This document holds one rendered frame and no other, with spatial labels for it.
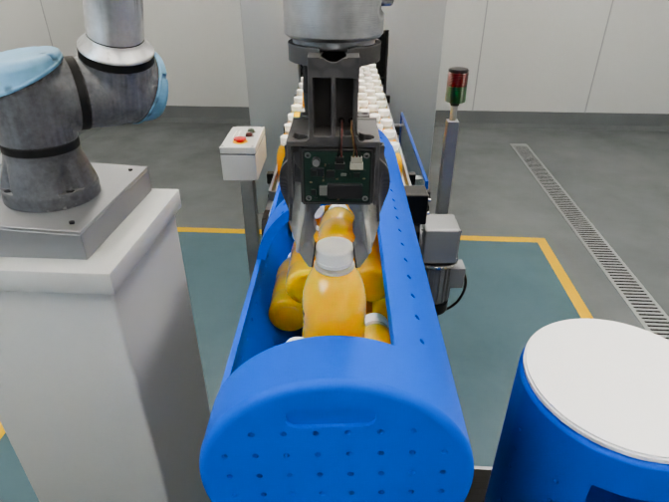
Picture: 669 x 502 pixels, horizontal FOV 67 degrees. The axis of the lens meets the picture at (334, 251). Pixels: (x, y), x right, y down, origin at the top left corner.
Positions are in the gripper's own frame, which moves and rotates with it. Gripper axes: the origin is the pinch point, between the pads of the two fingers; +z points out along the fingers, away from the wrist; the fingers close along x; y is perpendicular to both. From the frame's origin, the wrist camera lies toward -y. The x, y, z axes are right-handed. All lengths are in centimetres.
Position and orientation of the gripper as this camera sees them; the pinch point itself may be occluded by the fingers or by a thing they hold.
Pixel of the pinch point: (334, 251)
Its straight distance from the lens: 50.5
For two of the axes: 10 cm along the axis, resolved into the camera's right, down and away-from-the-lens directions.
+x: 10.0, 0.1, -0.1
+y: -0.2, 5.2, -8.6
